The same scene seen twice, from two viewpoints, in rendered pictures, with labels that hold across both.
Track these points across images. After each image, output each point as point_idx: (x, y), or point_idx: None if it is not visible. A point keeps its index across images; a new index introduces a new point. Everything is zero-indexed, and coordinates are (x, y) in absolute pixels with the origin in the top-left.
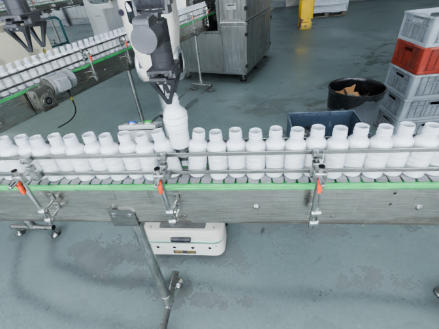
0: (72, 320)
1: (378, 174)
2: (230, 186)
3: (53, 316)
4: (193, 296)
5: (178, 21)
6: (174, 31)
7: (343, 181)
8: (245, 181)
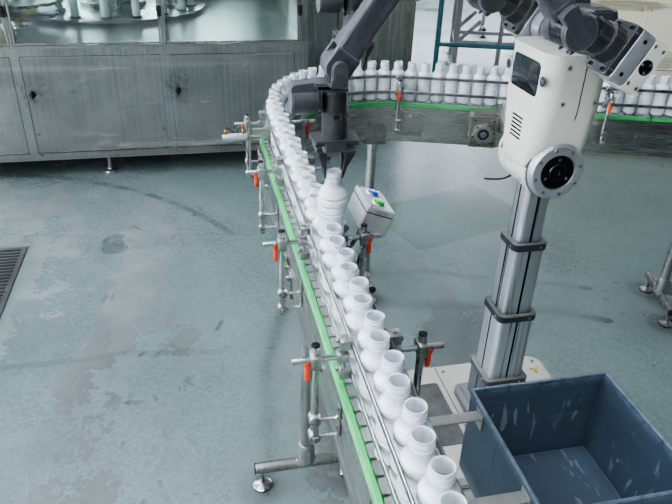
0: (262, 376)
1: (376, 452)
2: (315, 314)
3: (263, 357)
4: (334, 500)
5: (585, 109)
6: (552, 120)
7: (359, 420)
8: (327, 324)
